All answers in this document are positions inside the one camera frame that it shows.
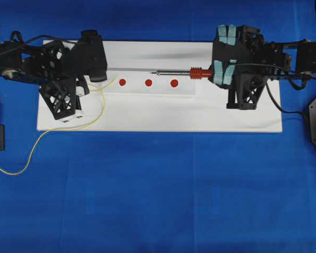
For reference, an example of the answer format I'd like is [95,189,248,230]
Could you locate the red handled soldering iron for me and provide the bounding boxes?
[151,67,213,80]

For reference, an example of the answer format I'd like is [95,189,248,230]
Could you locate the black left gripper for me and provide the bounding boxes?
[21,30,107,94]

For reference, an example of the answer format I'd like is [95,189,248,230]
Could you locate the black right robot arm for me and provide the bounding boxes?
[208,2,316,98]

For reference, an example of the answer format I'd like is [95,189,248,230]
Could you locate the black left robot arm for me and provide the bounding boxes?
[0,30,107,95]

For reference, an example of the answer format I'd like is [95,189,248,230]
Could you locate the blue table cloth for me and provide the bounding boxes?
[0,1,316,252]

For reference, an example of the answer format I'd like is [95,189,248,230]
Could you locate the yellow solder wire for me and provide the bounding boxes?
[0,75,118,176]

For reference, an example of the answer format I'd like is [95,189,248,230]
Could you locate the small raised white block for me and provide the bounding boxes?
[105,68,195,96]

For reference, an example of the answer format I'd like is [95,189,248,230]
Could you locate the large white foam board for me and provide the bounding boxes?
[37,41,282,133]

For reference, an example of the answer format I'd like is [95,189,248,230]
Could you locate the black soldering iron cable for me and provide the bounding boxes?
[229,62,310,114]

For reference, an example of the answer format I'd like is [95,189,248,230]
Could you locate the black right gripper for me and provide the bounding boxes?
[212,25,292,90]

